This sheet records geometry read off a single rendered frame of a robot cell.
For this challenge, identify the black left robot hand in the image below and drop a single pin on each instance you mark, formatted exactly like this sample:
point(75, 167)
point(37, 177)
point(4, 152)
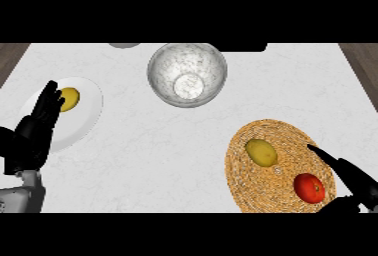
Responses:
point(33, 133)

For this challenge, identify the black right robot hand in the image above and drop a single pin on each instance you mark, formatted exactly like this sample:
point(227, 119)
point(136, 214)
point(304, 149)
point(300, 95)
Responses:
point(356, 181)

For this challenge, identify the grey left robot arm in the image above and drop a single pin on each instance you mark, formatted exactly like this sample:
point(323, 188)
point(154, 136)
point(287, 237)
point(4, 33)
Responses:
point(22, 195)

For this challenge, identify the red tomato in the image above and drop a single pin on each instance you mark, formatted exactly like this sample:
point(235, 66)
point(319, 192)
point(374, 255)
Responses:
point(309, 188)

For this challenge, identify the woven wicker placemat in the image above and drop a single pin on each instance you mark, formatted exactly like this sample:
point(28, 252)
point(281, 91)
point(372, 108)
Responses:
point(275, 180)

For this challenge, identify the white marble bowl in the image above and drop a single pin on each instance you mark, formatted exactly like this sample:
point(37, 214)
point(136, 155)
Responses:
point(188, 75)

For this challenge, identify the white plate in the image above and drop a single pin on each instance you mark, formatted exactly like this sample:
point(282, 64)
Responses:
point(78, 113)

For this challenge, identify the yellow lemon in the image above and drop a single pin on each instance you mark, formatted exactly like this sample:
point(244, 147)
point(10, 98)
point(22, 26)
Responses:
point(69, 98)

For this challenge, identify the yellow-green potato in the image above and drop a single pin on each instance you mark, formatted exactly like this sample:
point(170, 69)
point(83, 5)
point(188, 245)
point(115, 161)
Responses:
point(261, 152)

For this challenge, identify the grey round object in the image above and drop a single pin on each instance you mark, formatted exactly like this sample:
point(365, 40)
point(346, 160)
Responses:
point(124, 45)

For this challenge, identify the black appliance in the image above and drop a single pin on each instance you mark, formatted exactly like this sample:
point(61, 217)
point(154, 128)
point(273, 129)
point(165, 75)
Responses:
point(241, 47)

